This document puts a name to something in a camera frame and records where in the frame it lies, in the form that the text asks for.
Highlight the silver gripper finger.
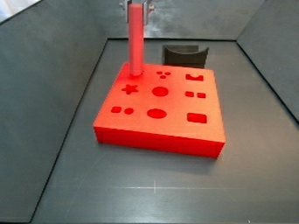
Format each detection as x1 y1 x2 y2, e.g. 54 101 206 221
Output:
119 0 131 21
143 0 155 25

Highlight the red shape-sorting board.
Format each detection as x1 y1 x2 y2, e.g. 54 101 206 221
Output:
94 64 226 158

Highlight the black curved holder bracket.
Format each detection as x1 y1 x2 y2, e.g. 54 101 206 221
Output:
163 45 210 68

